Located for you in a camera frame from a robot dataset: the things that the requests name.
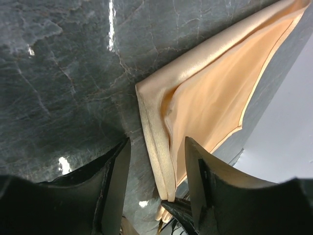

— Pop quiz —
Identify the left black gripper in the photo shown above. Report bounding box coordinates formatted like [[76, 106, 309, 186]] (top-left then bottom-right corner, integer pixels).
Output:
[[161, 137, 313, 235]]

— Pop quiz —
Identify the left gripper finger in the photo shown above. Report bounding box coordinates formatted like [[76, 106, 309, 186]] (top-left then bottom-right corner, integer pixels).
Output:
[[0, 138, 131, 235]]

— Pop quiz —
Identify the peach satin napkin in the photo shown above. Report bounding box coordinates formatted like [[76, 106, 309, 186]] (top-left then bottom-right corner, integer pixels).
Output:
[[135, 0, 311, 202]]

